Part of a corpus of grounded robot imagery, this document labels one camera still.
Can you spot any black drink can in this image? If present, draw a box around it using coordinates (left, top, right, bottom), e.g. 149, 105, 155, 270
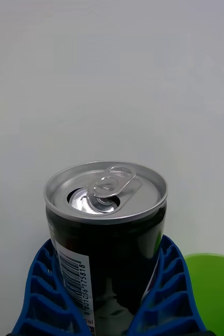
43, 160, 168, 336

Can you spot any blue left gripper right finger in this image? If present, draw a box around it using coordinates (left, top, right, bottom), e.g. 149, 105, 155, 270
131, 234, 207, 336

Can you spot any green plastic bin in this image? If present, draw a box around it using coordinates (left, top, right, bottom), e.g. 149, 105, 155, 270
184, 253, 224, 336

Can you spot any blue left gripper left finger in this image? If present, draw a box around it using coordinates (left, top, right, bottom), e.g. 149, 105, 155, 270
12, 238, 92, 336

